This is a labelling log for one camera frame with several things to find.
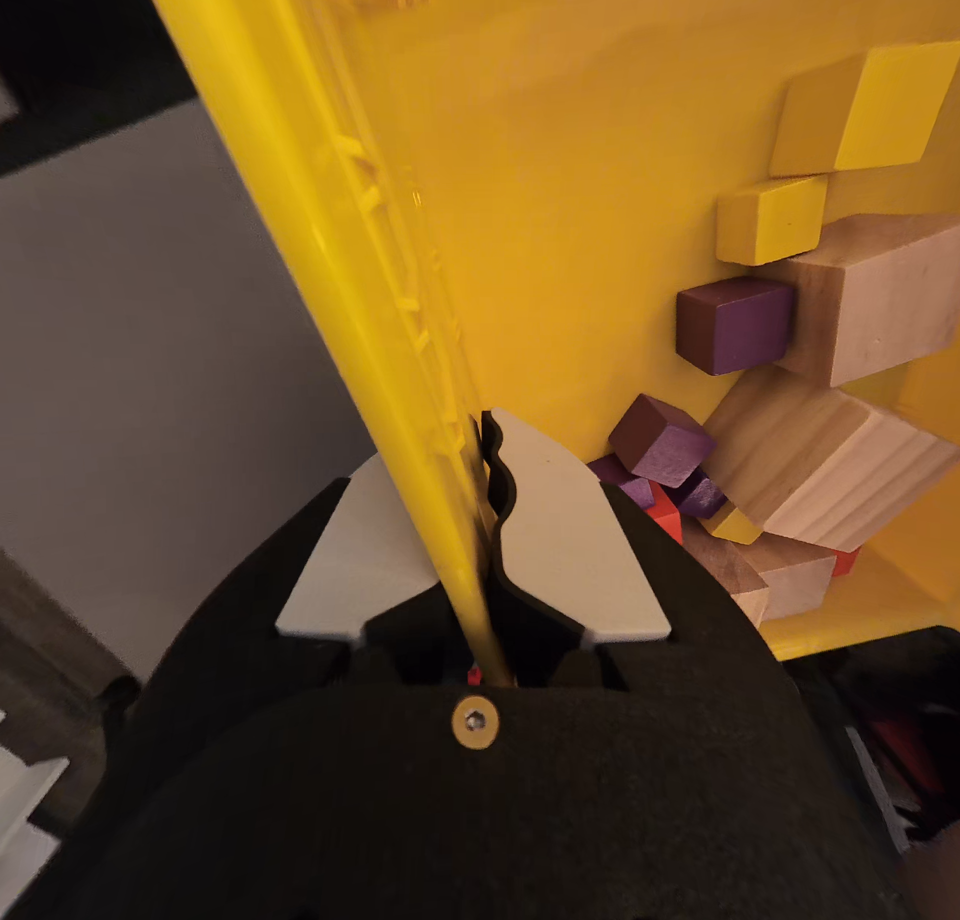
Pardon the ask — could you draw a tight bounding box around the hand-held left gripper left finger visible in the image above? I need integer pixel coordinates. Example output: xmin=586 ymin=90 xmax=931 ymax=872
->
xmin=273 ymin=451 xmax=460 ymax=687

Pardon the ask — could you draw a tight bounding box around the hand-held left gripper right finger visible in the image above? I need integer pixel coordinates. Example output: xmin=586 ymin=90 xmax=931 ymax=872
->
xmin=480 ymin=407 xmax=674 ymax=687

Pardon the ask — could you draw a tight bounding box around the pile of wooden cubes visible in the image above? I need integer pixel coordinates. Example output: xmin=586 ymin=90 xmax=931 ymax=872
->
xmin=587 ymin=41 xmax=960 ymax=629

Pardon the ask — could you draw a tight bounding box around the yellow plastic box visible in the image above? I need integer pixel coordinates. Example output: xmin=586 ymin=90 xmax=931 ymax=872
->
xmin=133 ymin=0 xmax=960 ymax=687

